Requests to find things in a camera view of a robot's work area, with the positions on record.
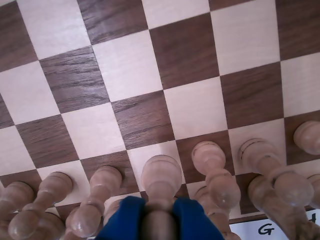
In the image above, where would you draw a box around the white letter label strip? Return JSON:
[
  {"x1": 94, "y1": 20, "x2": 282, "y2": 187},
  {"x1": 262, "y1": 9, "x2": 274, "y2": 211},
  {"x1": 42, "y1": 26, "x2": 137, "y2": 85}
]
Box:
[{"x1": 228, "y1": 206, "x2": 320, "y2": 240}]

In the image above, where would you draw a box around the light wooden rook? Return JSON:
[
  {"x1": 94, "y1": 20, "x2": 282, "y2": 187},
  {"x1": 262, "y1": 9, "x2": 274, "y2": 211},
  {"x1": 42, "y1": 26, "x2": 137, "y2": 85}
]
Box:
[{"x1": 306, "y1": 174, "x2": 320, "y2": 198}]

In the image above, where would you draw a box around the light wooden bishop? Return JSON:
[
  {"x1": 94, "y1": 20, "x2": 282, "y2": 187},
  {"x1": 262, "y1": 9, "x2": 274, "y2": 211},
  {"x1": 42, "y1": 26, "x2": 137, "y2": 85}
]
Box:
[
  {"x1": 193, "y1": 186, "x2": 241, "y2": 240},
  {"x1": 34, "y1": 211, "x2": 68, "y2": 240}
]

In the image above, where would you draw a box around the light wooden pawn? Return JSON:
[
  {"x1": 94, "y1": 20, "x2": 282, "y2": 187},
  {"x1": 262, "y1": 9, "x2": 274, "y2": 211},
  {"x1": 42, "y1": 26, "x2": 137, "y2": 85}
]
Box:
[
  {"x1": 0, "y1": 181, "x2": 35, "y2": 216},
  {"x1": 70, "y1": 165, "x2": 124, "y2": 238},
  {"x1": 293, "y1": 120, "x2": 320, "y2": 156},
  {"x1": 8, "y1": 171, "x2": 74, "y2": 240},
  {"x1": 191, "y1": 140, "x2": 242, "y2": 210},
  {"x1": 238, "y1": 138, "x2": 315, "y2": 207},
  {"x1": 140, "y1": 154, "x2": 183, "y2": 240}
]

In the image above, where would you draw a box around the light wooden knight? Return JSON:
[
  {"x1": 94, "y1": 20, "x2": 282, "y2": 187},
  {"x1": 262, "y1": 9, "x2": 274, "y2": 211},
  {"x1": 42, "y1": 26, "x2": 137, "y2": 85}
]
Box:
[{"x1": 247, "y1": 174, "x2": 320, "y2": 240}]

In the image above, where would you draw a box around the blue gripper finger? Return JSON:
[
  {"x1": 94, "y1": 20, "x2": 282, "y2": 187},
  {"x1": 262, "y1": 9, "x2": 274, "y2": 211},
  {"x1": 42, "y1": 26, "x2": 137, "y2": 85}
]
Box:
[
  {"x1": 95, "y1": 196, "x2": 148, "y2": 240},
  {"x1": 171, "y1": 197, "x2": 226, "y2": 240}
]

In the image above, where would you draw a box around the wooden chessboard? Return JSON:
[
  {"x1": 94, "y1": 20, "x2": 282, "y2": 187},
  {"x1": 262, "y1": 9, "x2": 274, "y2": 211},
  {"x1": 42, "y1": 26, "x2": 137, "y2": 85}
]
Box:
[{"x1": 0, "y1": 0, "x2": 320, "y2": 240}]

